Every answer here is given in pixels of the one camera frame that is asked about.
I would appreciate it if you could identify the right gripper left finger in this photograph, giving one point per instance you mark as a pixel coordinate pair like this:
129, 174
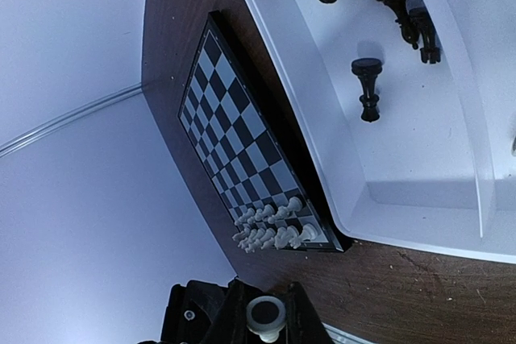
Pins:
224, 308

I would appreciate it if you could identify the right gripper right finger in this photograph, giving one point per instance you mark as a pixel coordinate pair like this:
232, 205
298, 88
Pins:
303, 325

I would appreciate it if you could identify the white chess knight piece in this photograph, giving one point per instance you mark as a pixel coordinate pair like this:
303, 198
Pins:
284, 236

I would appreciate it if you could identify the white chess pawn piece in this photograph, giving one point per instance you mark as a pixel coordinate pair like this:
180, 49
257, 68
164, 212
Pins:
295, 204

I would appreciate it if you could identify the black white chessboard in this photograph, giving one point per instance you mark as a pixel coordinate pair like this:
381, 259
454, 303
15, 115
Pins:
253, 160

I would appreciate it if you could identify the black chess piece lone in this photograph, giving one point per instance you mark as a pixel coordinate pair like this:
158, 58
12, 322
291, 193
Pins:
367, 70

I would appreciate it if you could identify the white pawn in tray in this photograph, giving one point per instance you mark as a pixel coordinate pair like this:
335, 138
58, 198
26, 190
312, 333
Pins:
266, 317

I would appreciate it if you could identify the white plastic tray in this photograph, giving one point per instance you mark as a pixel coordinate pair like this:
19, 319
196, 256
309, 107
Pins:
436, 171

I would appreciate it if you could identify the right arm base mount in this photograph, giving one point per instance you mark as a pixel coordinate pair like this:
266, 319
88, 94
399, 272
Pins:
191, 311

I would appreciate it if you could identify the left aluminium frame post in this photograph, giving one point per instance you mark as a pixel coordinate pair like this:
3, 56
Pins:
68, 118

